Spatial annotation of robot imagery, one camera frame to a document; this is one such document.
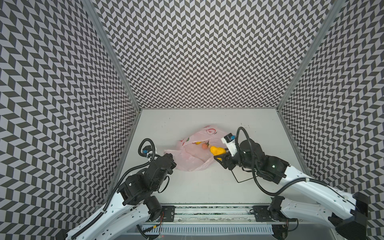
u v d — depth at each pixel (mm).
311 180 449
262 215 770
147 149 597
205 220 721
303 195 455
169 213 721
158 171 479
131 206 448
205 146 975
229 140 598
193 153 926
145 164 481
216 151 679
